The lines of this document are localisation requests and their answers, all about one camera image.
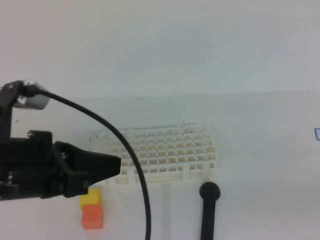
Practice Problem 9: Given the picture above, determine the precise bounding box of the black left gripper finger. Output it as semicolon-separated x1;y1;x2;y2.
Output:
53;141;122;197

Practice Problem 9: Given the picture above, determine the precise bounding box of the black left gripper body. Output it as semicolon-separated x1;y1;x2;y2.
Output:
0;131;70;200

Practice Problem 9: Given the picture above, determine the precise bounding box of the white test tube rack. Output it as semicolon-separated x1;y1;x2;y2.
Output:
90;123;218;186

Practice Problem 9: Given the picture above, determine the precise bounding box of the yellow cube block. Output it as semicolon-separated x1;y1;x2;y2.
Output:
79;188;102;208

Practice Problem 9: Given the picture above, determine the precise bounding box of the orange cube block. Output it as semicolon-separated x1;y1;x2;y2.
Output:
81;203;104;230

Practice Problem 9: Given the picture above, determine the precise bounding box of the black camera cable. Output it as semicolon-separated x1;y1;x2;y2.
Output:
23;84;152;240

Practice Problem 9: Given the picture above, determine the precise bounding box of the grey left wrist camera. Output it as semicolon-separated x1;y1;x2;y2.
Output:
13;80;50;110

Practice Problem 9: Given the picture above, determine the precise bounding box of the black round-headed post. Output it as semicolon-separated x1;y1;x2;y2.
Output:
199;182;221;240

